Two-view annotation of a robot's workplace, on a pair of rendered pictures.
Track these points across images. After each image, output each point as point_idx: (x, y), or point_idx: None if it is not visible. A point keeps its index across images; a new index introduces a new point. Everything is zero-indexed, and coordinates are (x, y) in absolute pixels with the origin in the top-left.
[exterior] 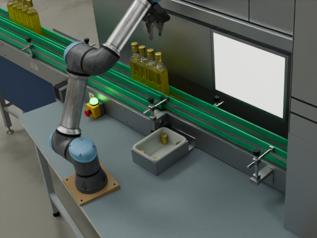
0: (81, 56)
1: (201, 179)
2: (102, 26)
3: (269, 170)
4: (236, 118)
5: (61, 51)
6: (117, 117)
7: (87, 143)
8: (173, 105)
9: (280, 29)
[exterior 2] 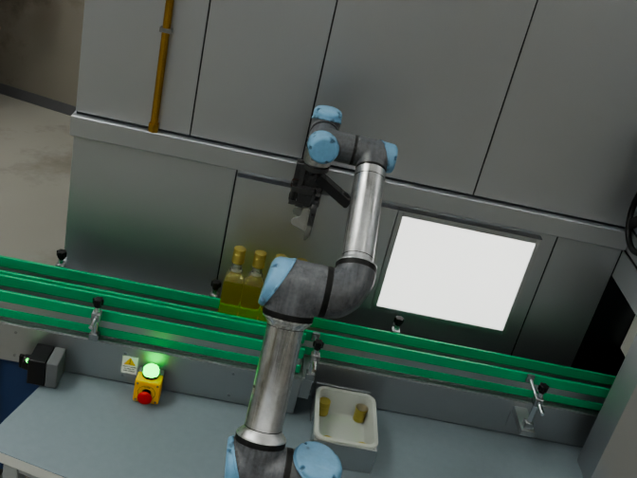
0: (323, 284)
1: (427, 454)
2: (88, 223)
3: (525, 411)
4: (441, 344)
5: (9, 283)
6: (201, 391)
7: (324, 451)
8: (326, 344)
9: (531, 203)
